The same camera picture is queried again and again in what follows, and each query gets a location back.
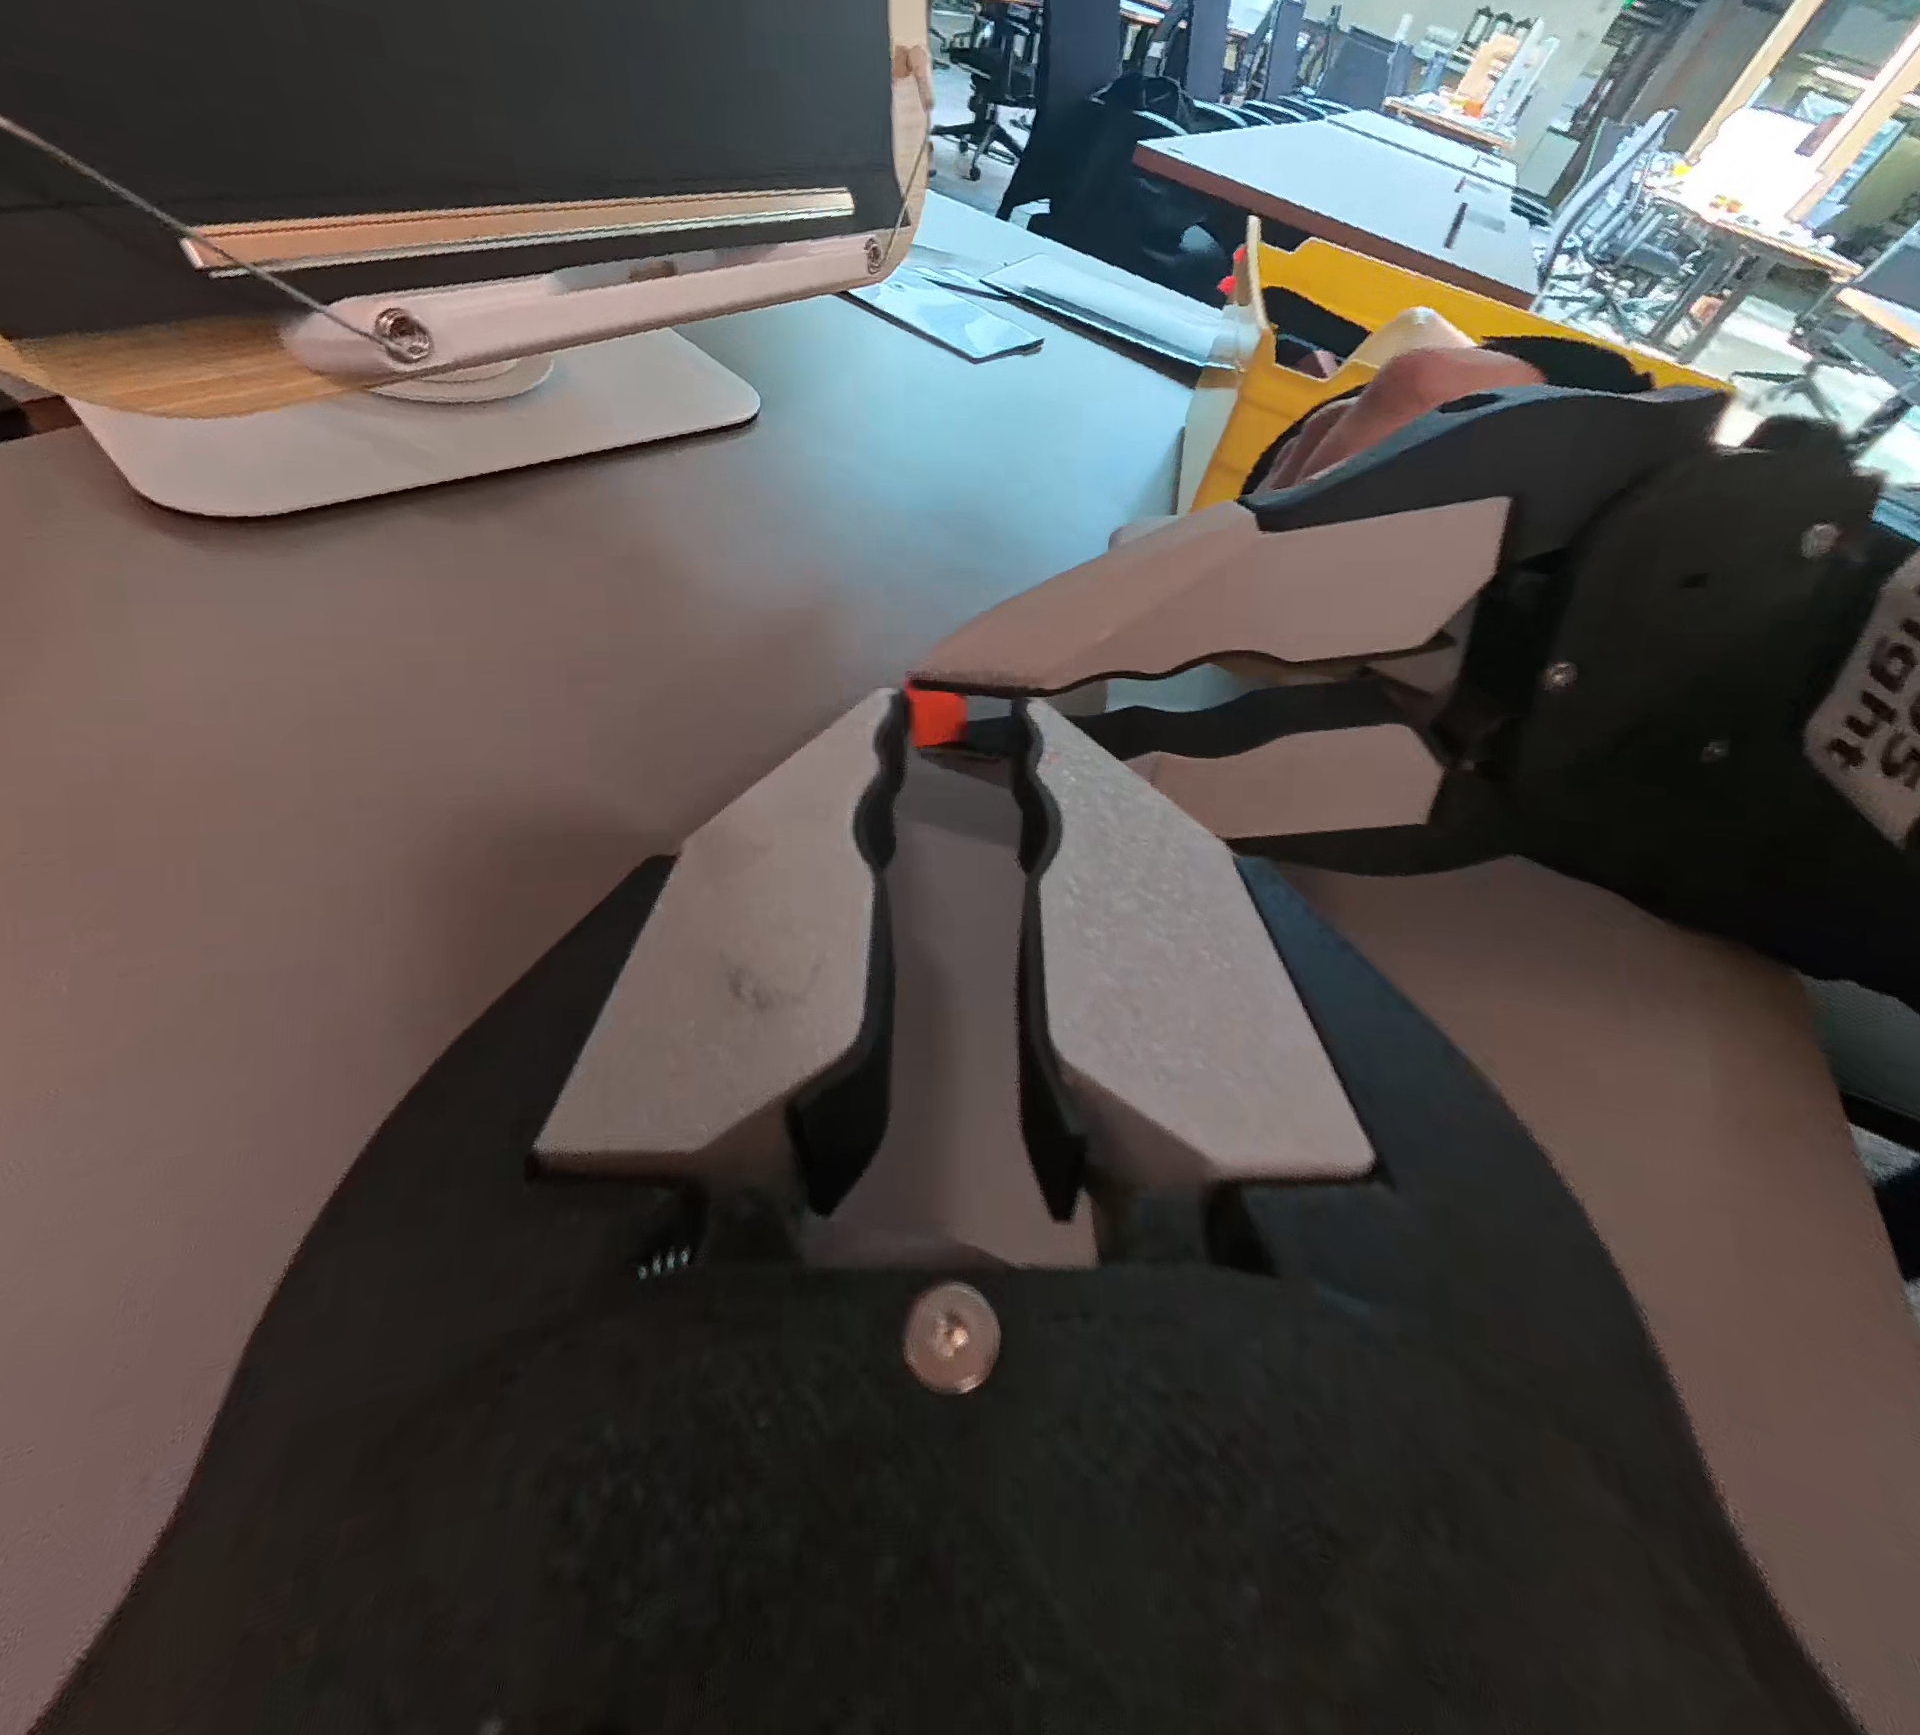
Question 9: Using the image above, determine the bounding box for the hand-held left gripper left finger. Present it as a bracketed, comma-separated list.
[533, 689, 907, 1219]

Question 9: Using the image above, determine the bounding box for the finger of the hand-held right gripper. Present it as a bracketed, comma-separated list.
[1069, 679, 1465, 843]
[905, 493, 1515, 699]

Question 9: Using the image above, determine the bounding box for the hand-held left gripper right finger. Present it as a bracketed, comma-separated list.
[1014, 697, 1380, 1221]

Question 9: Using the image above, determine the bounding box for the yellow crate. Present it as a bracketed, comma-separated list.
[1185, 236, 1743, 517]

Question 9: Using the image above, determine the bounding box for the person's right hand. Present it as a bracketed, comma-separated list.
[1279, 344, 1550, 483]

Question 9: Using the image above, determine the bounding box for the silver laptop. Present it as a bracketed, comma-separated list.
[844, 248, 1250, 370]

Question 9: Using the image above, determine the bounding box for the long wooden office table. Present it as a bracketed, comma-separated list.
[1128, 104, 1550, 300]

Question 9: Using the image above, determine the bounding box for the black office chair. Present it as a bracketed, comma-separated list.
[995, 0, 1139, 226]
[933, 8, 1041, 180]
[1182, 0, 1311, 106]

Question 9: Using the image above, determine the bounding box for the white board stand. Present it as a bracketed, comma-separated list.
[64, 218, 913, 521]

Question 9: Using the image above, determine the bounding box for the white tipped metal wire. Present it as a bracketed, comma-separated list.
[0, 112, 441, 368]
[859, 44, 931, 278]

